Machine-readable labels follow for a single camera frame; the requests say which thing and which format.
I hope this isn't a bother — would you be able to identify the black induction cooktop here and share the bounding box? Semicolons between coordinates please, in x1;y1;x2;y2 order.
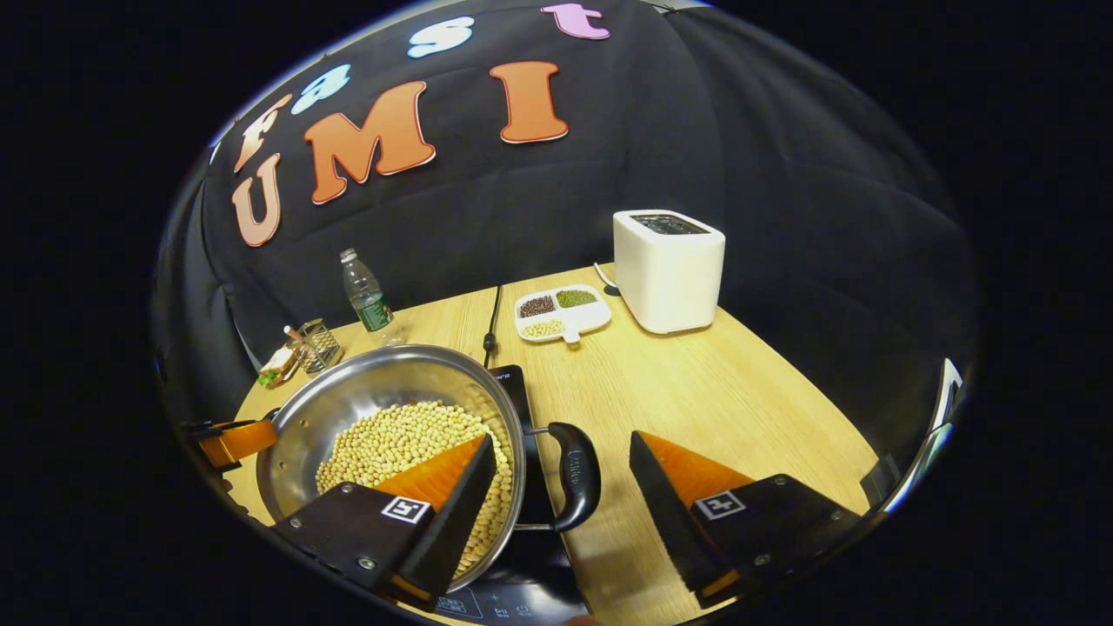
432;363;601;625

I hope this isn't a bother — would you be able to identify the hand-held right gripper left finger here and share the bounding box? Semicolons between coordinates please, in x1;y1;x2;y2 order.
271;432;499;612

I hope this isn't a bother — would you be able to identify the wire utensil holder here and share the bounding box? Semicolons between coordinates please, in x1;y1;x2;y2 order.
283;318;343;375

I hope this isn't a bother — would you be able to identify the sandwich on small plate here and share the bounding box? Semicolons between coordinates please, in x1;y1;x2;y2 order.
257;345;301;389

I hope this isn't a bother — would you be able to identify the stainless steel pot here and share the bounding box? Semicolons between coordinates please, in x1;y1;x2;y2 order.
257;344;603;595

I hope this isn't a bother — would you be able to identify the white toaster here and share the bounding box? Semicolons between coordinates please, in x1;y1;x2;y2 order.
613;209;726;335

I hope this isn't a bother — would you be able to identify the clear plastic water bottle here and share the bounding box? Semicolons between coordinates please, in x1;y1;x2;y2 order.
339;248;403;349

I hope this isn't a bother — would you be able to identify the pile of soybeans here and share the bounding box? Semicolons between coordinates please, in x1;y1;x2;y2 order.
315;400;516;579

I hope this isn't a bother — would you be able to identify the white divided bean dish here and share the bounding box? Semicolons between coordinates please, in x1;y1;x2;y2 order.
514;284;613;345

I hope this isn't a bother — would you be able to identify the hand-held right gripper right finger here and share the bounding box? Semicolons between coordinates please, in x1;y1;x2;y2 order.
628;429;866;609

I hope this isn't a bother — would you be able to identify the black power cable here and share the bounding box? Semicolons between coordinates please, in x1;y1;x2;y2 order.
483;284;505;370

